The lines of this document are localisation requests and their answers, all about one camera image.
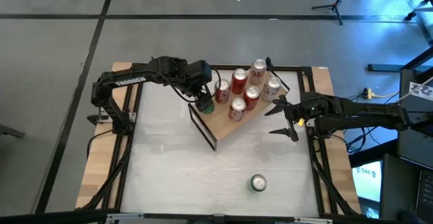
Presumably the black cable bundle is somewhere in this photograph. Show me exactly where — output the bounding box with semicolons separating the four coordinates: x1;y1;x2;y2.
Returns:
333;91;410;156

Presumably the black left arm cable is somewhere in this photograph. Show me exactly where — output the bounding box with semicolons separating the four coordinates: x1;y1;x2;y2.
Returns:
150;64;223;104

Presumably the black desk unit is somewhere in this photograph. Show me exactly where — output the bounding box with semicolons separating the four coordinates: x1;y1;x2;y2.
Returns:
397;68;433;171

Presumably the green Sprite can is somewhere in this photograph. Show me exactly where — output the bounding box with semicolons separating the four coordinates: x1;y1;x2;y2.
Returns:
198;98;216;115
249;173;268;194

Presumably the red Coke Zero can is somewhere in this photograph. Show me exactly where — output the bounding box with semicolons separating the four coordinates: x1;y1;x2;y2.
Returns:
242;85;261;112

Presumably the red Coca-Cola can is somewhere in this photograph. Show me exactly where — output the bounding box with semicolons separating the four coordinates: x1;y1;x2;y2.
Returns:
230;68;249;95
214;78;231;105
228;97;247;123

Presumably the black keyboard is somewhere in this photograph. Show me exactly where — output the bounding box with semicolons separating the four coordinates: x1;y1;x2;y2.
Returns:
415;169;433;222

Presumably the black stand base bar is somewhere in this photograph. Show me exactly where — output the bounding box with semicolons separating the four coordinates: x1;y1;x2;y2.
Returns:
367;46;433;73

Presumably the white printed label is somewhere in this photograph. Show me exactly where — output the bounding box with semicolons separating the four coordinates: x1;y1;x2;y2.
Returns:
408;81;433;102

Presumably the dark stand foot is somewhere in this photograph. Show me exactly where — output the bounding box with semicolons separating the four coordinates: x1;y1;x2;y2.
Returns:
0;123;26;139

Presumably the black metal table frame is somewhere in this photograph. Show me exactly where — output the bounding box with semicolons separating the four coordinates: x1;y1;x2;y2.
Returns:
81;56;361;218

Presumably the silver Diet Coke can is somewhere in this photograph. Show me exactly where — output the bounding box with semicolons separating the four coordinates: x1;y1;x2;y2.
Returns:
262;76;283;102
248;58;268;85

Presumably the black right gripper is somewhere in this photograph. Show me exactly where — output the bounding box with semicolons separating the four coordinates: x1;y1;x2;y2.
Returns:
265;94;307;142

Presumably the black tripod stand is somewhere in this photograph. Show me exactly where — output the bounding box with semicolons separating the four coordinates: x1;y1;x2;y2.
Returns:
311;0;365;26

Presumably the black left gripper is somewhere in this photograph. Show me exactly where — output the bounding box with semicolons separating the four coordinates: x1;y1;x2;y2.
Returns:
184;60;215;112

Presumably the wooden shelf black metal frame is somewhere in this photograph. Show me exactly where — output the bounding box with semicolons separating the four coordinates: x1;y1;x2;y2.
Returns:
187;57;291;152

